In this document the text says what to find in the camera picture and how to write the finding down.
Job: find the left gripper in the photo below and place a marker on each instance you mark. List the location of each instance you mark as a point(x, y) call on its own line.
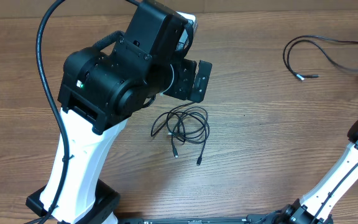
point(186, 68)

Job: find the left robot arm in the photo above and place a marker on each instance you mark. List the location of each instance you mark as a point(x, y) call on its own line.
point(102, 86)

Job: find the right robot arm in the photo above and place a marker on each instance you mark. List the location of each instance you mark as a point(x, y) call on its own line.
point(316, 205)

